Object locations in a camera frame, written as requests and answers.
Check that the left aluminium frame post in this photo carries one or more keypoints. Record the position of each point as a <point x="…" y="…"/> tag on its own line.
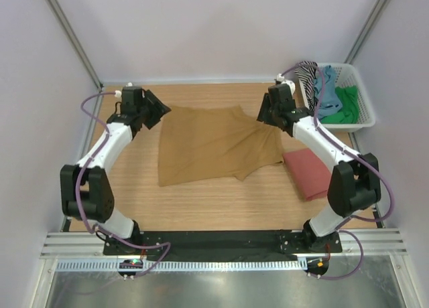
<point x="62" y="19"/>

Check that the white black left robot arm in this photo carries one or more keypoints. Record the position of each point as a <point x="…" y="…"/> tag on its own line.
<point x="86" y="192"/>

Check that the green garment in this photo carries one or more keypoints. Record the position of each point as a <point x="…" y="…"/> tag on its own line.
<point x="349" y="112"/>

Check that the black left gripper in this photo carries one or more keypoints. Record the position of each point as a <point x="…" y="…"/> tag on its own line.
<point x="159" y="109"/>

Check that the white perforated plastic basket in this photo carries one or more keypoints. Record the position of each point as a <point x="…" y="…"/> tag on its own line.
<point x="347" y="75"/>

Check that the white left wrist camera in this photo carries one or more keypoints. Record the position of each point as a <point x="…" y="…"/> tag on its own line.
<point x="118" y="93"/>

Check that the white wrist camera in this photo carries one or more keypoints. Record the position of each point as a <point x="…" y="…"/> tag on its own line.
<point x="118" y="93"/>
<point x="280" y="79"/>

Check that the light blue garment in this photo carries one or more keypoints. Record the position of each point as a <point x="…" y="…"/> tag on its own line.
<point x="325" y="93"/>

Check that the tan brown garment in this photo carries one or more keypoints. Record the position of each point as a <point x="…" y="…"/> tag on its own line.
<point x="199" y="143"/>

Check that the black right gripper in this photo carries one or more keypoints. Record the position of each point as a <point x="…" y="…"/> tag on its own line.
<point x="263" y="114"/>

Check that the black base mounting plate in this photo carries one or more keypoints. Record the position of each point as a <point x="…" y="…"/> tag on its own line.
<point x="222" y="245"/>

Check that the red graphic tank top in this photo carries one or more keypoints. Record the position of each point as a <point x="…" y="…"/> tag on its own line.
<point x="309" y="174"/>

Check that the striped black white garment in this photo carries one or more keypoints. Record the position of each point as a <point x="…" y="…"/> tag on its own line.
<point x="306" y="71"/>

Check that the right aluminium frame post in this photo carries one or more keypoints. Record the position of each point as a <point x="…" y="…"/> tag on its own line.
<point x="367" y="29"/>

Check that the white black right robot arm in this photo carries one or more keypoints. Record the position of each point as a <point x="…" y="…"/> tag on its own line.
<point x="354" y="185"/>

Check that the aluminium slotted rail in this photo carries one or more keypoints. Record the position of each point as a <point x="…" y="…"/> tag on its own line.
<point x="134" y="266"/>

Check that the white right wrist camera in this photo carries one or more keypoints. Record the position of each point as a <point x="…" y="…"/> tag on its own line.
<point x="280" y="79"/>

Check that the aluminium frame post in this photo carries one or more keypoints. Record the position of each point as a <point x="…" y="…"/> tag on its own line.
<point x="62" y="19"/>
<point x="367" y="29"/>

